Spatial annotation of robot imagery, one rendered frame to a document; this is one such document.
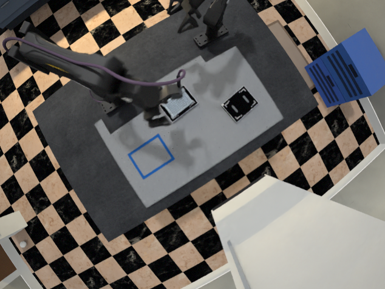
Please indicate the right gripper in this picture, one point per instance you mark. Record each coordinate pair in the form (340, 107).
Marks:
(147, 114)

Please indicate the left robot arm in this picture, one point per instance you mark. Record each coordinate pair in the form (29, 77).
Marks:
(213, 19)

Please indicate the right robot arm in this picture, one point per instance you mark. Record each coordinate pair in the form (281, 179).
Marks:
(35, 51)

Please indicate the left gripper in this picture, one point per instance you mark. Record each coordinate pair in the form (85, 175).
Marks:
(189, 7)

